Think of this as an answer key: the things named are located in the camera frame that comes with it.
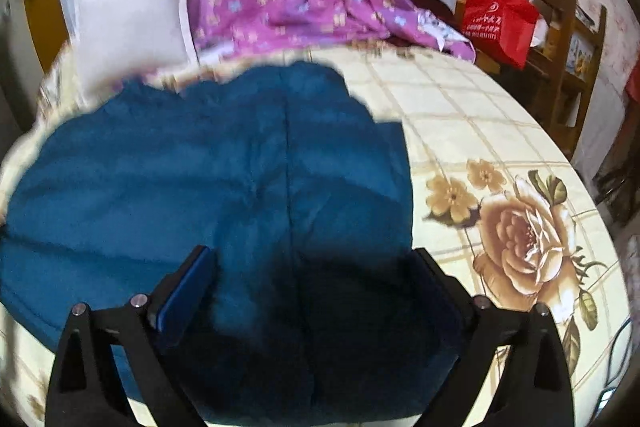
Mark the blue puffer jacket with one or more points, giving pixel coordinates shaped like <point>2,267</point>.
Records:
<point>210,187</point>

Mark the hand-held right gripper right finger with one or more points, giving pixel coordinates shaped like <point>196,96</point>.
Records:
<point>452,302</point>

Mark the white pillow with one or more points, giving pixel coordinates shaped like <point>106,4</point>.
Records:
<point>131,19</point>

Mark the red shopping bag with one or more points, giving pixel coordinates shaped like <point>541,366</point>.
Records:
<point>502,27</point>

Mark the wooden shelf rack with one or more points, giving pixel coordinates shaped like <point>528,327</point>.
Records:
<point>565,57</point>

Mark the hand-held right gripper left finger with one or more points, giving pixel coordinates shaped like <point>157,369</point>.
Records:
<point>186,292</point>

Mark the floral checked bed sheet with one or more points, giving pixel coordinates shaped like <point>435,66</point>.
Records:
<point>500,157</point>

